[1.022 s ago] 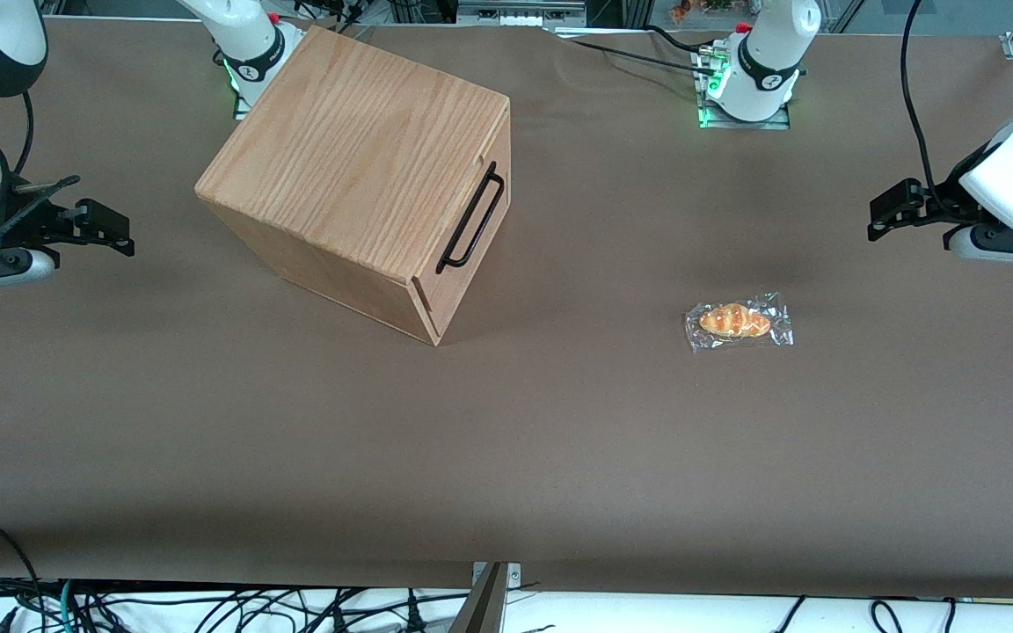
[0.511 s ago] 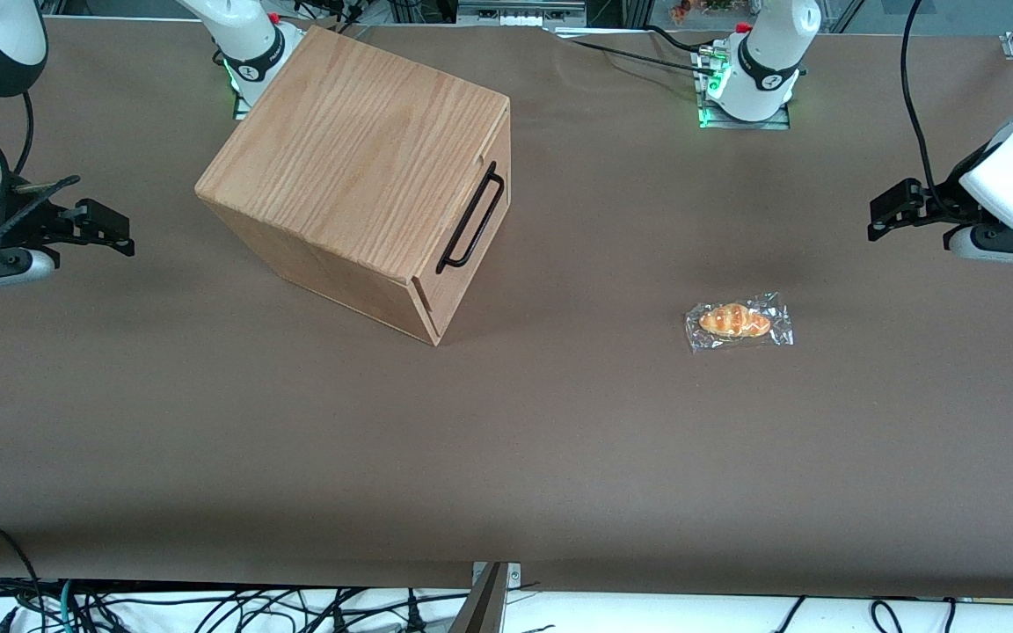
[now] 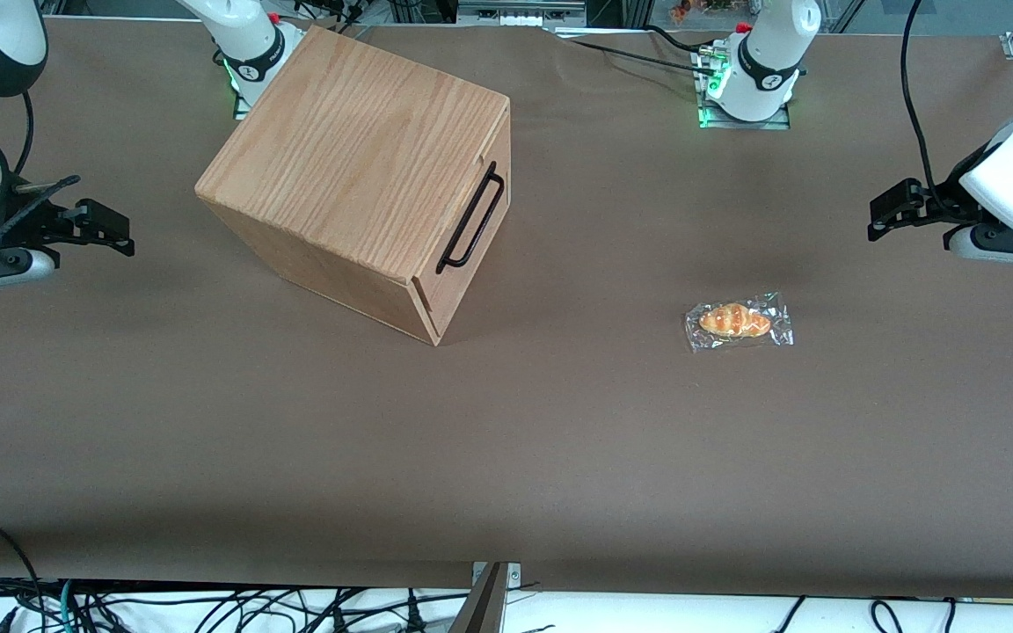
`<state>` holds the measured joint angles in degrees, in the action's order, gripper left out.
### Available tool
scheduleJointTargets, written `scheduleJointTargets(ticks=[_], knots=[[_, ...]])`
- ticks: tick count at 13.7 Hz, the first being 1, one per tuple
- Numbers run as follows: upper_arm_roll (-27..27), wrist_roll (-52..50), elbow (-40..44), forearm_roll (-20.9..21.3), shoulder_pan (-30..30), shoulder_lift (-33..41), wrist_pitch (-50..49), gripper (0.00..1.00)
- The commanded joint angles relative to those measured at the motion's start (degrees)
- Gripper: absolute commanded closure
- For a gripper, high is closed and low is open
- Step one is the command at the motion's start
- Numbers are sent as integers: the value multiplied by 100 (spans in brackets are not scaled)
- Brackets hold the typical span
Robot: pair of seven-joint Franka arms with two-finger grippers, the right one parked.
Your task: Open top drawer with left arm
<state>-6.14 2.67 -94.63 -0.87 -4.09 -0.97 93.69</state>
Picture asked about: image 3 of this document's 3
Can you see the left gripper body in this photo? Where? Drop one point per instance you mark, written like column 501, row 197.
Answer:
column 943, row 204

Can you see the croissant in clear plastic wrapper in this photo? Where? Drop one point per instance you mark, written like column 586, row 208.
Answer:
column 735, row 321

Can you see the white Franka left robot arm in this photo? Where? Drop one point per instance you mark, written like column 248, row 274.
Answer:
column 766, row 61

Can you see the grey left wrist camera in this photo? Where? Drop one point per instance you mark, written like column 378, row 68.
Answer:
column 990, row 246

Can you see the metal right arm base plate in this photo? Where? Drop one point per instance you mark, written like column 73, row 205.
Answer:
column 241, row 107

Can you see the silver aluminium frame rail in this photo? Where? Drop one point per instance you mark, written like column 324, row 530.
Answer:
column 520, row 12

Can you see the white Franka right robot arm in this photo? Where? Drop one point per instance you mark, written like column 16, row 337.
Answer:
column 238, row 31

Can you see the silver metal edge bracket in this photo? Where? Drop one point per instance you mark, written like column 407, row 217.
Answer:
column 513, row 573

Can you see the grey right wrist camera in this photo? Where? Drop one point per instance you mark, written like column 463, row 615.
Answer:
column 5, row 266

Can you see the light wooden drawer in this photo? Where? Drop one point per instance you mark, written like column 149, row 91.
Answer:
column 471, row 224

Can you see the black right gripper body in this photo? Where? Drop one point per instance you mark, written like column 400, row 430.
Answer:
column 29, row 216

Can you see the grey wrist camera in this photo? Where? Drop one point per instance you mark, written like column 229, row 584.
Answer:
column 990, row 246
column 5, row 266

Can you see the orange toy food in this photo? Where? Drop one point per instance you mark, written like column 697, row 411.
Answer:
column 700, row 9

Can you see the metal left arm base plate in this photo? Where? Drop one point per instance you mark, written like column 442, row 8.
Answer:
column 770, row 124

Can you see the light wooden drawer cabinet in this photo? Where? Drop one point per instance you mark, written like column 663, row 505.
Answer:
column 348, row 149

